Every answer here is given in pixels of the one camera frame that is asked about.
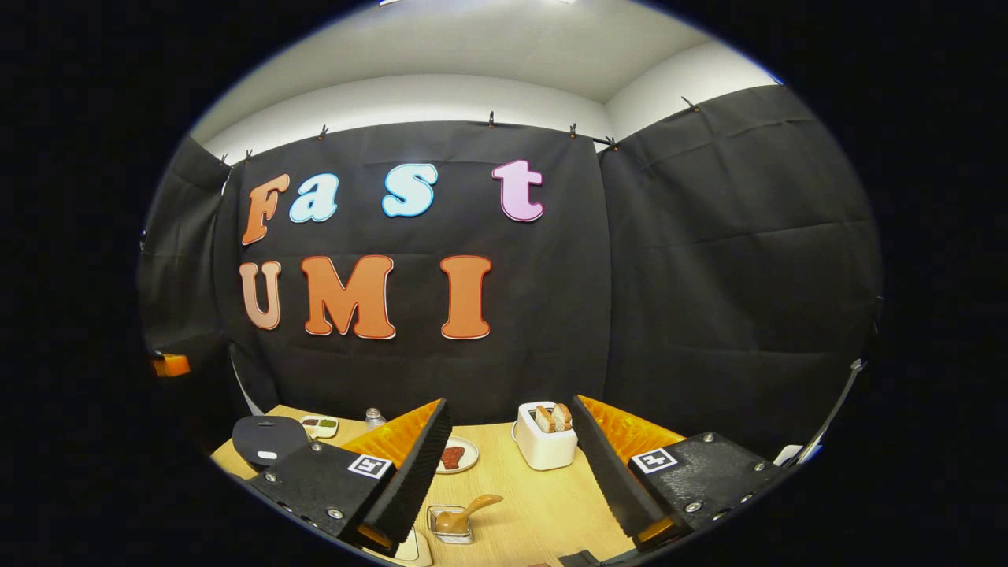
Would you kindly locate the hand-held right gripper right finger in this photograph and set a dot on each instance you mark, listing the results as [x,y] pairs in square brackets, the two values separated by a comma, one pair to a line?
[610,472]

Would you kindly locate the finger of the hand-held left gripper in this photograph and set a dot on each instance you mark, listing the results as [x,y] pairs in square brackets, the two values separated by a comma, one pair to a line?
[171,365]

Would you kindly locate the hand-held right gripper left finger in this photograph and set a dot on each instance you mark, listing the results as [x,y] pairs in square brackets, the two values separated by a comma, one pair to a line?
[417,472]

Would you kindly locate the wooden spoon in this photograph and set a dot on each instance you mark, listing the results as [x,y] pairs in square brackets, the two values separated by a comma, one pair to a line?
[472,508]

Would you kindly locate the metal chopstick holder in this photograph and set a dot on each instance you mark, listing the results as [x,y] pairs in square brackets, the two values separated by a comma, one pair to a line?
[453,539]

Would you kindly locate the dark grey rice cooker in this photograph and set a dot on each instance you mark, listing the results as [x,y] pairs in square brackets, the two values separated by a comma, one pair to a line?
[268,437]

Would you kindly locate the red meat piece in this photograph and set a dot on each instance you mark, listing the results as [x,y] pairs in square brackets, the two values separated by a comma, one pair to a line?
[460,457]
[447,460]

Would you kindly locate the white round plate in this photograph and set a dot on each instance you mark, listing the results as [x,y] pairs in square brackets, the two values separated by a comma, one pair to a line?
[470,453]

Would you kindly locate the white toaster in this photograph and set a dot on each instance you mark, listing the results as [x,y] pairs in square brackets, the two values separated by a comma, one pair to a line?
[546,449]

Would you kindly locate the small clear bottle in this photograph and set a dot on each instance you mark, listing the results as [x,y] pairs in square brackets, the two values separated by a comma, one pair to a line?
[374,419]

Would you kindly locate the bread slice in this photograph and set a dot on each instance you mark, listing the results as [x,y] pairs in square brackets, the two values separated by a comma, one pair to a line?
[562,416]
[543,420]

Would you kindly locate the beige rectangular tray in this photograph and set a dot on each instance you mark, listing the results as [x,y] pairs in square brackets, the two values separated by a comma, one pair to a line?
[426,557]

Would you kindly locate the black table clamp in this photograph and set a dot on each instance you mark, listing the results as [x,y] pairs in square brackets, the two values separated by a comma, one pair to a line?
[583,560]

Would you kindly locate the white divided dish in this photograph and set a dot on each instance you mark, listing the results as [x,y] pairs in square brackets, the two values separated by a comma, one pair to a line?
[319,432]

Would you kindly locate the black backdrop cloth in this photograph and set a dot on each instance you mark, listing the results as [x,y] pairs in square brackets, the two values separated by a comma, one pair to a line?
[551,315]

